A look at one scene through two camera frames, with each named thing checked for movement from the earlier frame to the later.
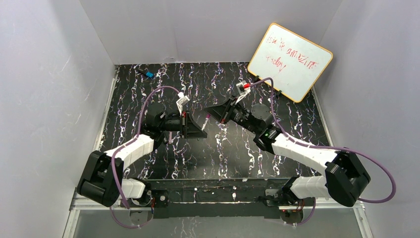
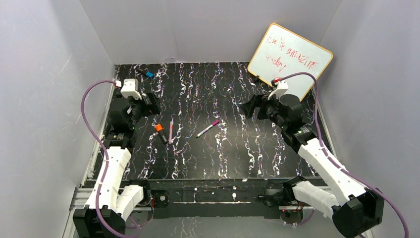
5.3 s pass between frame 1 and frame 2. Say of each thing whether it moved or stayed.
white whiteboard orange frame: stayed
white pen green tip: moved
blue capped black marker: stayed
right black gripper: moved
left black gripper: moved
